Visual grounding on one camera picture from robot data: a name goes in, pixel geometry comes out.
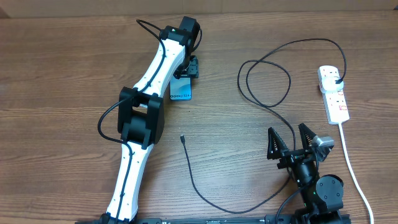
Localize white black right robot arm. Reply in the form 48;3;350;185
267;123;351;223

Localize white power strip cord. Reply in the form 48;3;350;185
338;123;375;224

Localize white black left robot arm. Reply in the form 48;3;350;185
98;16;202;223

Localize blue Galaxy smartphone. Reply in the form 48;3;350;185
170;77;192;101

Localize white charger plug adapter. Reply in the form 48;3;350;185
320;77;344;93

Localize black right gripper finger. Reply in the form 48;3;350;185
298;123;316;152
267;127;289;160

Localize white power strip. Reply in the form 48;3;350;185
317;65;349;124

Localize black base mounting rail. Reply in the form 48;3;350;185
75;214;351;224

